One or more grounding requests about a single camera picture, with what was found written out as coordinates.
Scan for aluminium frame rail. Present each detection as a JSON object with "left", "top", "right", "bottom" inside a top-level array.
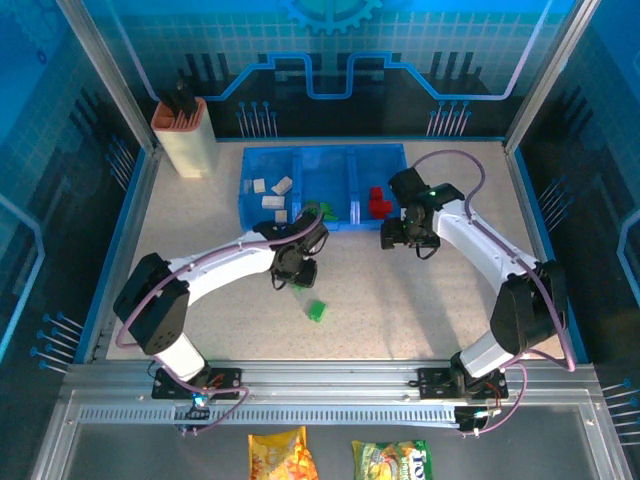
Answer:
[{"left": 62, "top": 360, "right": 604, "bottom": 397}]

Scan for blue three-compartment bin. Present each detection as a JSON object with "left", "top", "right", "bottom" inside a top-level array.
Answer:
[{"left": 238, "top": 143, "right": 409, "bottom": 234}]

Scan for yellow snack bag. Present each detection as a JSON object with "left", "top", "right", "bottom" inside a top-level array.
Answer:
[{"left": 247, "top": 425, "right": 320, "bottom": 480}]

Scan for long green lego brick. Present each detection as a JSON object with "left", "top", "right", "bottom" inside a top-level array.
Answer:
[{"left": 304, "top": 199, "right": 342, "bottom": 222}]

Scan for aluminium frame post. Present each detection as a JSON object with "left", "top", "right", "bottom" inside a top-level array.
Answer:
[
  {"left": 54, "top": 0, "right": 164, "bottom": 156},
  {"left": 502, "top": 0, "right": 604, "bottom": 155}
]

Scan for green snack bag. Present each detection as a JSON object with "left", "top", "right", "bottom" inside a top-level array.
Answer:
[{"left": 351, "top": 439, "right": 433, "bottom": 480}]

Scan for clear transparent lego brick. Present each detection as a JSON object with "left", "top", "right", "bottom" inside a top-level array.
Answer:
[{"left": 292, "top": 289, "right": 314, "bottom": 317}]

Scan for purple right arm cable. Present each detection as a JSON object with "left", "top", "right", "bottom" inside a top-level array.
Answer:
[{"left": 413, "top": 148, "right": 577, "bottom": 439}]

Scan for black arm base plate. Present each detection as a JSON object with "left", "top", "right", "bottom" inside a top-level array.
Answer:
[
  {"left": 417, "top": 367, "right": 510, "bottom": 401},
  {"left": 151, "top": 367, "right": 244, "bottom": 401}
]

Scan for slotted grey cable duct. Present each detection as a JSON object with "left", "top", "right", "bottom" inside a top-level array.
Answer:
[{"left": 78, "top": 405, "right": 460, "bottom": 426}]

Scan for beige utensil holder terracotta rim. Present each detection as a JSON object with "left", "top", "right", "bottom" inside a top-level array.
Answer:
[{"left": 151, "top": 97, "right": 217, "bottom": 180}]

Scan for black utensil handles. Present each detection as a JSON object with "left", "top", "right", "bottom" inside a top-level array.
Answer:
[{"left": 159, "top": 79, "right": 199, "bottom": 119}]

